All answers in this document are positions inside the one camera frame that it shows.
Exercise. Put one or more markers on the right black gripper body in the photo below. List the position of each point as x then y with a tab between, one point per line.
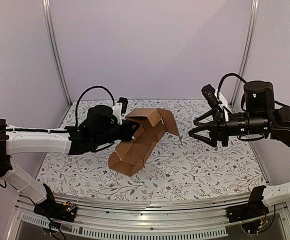
219	128

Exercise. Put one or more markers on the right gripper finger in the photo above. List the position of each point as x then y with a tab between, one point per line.
198	121
211	140

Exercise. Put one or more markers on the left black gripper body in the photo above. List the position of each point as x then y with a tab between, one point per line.
125	135

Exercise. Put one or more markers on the brown cardboard box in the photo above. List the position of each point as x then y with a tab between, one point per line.
129	157

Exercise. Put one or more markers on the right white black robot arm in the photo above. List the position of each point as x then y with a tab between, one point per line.
259	118

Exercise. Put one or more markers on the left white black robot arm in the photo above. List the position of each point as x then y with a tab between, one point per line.
101	128

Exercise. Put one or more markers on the floral patterned table mat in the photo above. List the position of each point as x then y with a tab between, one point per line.
165	167

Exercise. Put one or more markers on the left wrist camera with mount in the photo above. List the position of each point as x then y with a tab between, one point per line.
119	108

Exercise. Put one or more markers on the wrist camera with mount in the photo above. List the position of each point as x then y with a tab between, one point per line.
211	96
119	108

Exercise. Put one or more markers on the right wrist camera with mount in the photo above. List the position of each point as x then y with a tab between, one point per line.
211	96

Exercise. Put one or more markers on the front aluminium rail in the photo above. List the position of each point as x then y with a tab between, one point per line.
201	219

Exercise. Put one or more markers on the right aluminium frame post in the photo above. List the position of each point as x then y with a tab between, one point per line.
247	49

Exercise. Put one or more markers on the aluminium frame post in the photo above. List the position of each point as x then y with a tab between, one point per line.
54	50
247	49

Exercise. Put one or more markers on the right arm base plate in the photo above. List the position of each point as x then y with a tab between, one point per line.
246	211

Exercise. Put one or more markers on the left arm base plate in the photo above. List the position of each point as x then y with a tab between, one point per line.
51	209

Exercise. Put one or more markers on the left aluminium frame post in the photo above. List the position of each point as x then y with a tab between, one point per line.
54	50

